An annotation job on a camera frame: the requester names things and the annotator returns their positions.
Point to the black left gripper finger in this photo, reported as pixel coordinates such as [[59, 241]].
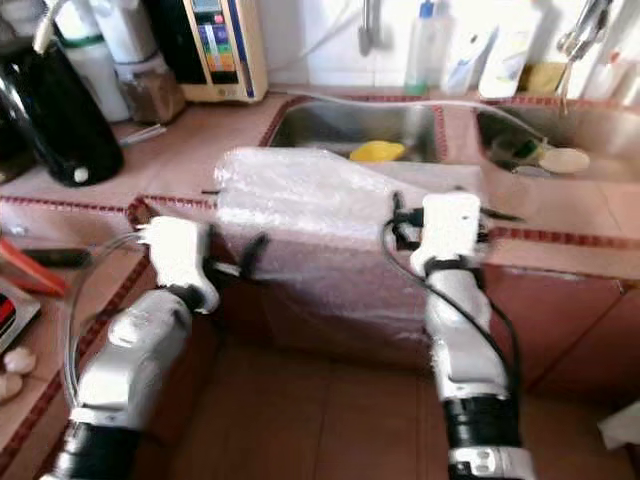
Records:
[[255, 255]]

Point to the yellow plastic bowl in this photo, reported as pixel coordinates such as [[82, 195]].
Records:
[[376, 152]]

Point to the clear bubble wrap sheet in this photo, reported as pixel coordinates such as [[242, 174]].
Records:
[[310, 195]]

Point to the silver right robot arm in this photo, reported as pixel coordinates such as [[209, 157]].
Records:
[[460, 340]]

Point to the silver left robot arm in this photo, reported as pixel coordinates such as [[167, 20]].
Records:
[[140, 370]]

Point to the steel kitchen sink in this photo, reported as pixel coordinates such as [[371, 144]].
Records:
[[340, 122], [600, 125]]

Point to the small black object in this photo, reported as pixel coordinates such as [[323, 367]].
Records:
[[211, 191]]

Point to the dark bowl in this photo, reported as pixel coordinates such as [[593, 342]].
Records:
[[517, 150]]

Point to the white green toothbrush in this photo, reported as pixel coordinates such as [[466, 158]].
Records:
[[142, 131], [146, 139]]

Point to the white refill pouch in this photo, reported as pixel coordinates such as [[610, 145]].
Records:
[[510, 55], [465, 65]]

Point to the clear soap bottle blue cap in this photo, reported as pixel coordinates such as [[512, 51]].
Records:
[[427, 55]]

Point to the dark green cucumber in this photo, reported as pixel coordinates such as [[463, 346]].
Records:
[[58, 258]]

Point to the cream oval plate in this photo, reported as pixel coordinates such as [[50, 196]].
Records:
[[566, 160]]

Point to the clear jar brown powder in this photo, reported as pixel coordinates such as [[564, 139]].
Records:
[[155, 95]]

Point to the yellow sponge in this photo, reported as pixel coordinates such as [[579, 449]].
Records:
[[545, 78]]

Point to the cream black water ionizer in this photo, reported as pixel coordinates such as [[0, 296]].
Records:
[[220, 50]]

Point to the grey digital scale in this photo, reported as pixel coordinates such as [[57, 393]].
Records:
[[12, 318]]

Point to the black electric kettle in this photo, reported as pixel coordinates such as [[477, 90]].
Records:
[[60, 120]]

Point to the white jug green lid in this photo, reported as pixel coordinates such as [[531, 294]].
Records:
[[100, 80]]

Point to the white plastic container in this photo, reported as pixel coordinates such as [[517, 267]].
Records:
[[128, 30]]

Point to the chrome sink faucet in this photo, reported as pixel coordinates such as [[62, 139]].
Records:
[[585, 30]]

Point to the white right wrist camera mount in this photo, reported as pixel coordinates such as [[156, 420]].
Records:
[[452, 225]]

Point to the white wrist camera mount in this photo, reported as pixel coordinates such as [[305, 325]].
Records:
[[452, 225], [180, 255]]

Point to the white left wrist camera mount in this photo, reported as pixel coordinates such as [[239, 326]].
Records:
[[180, 255]]

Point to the grey wall faucet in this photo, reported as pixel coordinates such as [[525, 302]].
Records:
[[371, 30]]

